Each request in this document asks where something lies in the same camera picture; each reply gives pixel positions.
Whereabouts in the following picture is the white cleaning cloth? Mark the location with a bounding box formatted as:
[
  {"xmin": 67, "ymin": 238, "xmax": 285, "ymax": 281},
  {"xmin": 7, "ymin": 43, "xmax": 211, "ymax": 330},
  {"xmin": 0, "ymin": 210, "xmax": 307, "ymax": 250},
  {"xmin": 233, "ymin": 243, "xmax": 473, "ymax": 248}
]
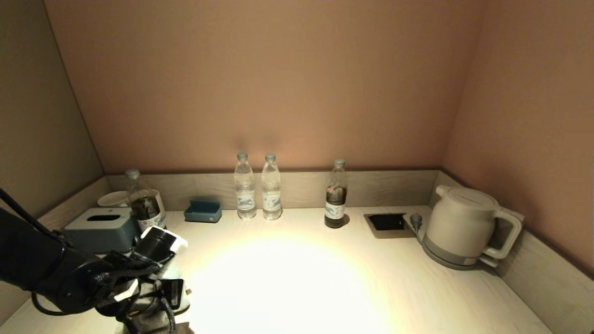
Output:
[{"xmin": 122, "ymin": 264, "xmax": 192, "ymax": 334}]

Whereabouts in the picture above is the dark tea plastic bottle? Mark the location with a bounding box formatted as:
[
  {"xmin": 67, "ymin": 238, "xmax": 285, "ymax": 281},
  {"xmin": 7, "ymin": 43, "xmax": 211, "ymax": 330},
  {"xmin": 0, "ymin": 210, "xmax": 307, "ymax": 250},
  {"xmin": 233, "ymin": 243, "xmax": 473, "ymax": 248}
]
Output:
[
  {"xmin": 125, "ymin": 169, "xmax": 168, "ymax": 232},
  {"xmin": 324, "ymin": 159, "xmax": 349, "ymax": 229}
]

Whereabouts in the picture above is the white ceramic cup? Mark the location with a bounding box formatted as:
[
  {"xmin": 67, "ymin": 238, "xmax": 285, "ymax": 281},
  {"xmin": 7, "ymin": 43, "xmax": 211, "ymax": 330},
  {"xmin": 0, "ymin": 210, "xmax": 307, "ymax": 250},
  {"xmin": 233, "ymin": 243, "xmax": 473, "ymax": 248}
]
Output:
[
  {"xmin": 151, "ymin": 189, "xmax": 167, "ymax": 218},
  {"xmin": 98, "ymin": 191, "xmax": 130, "ymax": 208}
]

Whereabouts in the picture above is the blue-grey tissue box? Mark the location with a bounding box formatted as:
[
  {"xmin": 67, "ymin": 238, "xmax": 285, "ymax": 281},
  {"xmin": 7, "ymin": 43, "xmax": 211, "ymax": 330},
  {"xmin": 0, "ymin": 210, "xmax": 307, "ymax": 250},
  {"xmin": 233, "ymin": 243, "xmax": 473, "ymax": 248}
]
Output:
[{"xmin": 64, "ymin": 207, "xmax": 140, "ymax": 254}]

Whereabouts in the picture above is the small blue tray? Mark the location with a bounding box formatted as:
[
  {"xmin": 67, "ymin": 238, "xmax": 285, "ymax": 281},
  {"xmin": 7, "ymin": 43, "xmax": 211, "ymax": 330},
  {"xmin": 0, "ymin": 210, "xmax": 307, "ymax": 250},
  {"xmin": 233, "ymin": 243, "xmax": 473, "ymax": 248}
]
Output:
[{"xmin": 184, "ymin": 200, "xmax": 222, "ymax": 224}]

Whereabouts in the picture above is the clear water plastic bottle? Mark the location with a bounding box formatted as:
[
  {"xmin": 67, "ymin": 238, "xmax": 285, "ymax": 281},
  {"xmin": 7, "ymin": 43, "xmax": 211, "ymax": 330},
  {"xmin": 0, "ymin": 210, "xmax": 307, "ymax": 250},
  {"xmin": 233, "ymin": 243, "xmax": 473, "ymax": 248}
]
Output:
[
  {"xmin": 262, "ymin": 154, "xmax": 283, "ymax": 221},
  {"xmin": 234, "ymin": 152, "xmax": 257, "ymax": 220}
]

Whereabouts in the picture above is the black recessed power socket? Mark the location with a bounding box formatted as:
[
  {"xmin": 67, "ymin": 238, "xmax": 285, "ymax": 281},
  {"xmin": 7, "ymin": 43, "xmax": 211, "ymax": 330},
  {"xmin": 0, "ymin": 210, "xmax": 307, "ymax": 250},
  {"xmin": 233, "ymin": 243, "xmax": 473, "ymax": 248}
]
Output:
[{"xmin": 364, "ymin": 213, "xmax": 417, "ymax": 239}]

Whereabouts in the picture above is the grey kettle base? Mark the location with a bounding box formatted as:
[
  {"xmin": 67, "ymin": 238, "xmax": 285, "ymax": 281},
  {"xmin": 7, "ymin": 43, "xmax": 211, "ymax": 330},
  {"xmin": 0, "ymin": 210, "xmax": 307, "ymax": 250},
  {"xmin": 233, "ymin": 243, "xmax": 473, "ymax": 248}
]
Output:
[{"xmin": 420, "ymin": 239, "xmax": 501, "ymax": 272}]

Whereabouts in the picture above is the white electric kettle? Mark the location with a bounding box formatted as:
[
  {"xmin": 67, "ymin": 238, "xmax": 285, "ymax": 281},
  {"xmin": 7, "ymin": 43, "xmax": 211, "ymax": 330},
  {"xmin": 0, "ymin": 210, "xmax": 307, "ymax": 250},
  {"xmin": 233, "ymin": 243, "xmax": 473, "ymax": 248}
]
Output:
[{"xmin": 423, "ymin": 186, "xmax": 526, "ymax": 270}]

